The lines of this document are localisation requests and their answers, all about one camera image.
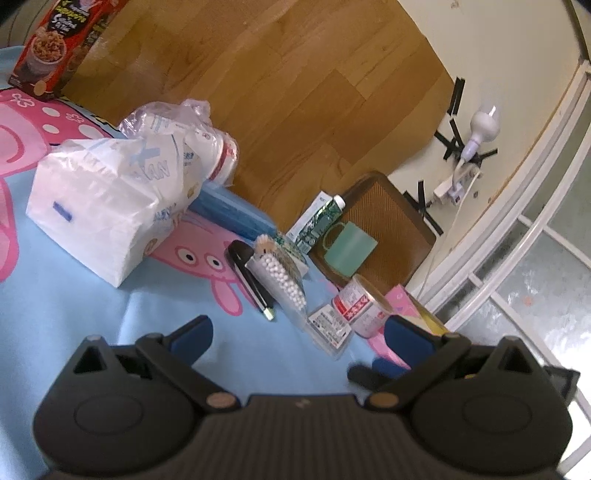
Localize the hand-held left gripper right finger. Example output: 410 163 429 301
366 316 543 413

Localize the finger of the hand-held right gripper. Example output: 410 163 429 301
346 359 411 393

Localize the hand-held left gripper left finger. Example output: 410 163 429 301
69 316 242 413

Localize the pink tin box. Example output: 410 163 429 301
369 284 451 365

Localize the printed blanket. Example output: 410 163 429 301
0 44 416 480

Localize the black slim case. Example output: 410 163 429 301
225 240 278 322

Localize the mint green cup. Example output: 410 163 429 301
322 220 379 278

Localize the clear cotton swab box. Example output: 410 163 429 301
245 234 356 357

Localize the brown woven mat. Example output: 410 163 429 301
308 171 437 296

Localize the toothpaste tube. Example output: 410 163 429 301
286 191 346 254

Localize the white tissue pack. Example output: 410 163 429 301
25 136 206 289

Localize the white power strip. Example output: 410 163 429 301
434 161 482 206

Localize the clear plastic bag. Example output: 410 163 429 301
117 99 241 185

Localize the wood-pattern vinyl sheet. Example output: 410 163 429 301
60 0 455 232

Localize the red cereal box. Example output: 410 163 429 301
10 0 130 102

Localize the white window frame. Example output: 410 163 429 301
416 60 591 480

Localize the white cable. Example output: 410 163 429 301
418 175 481 296

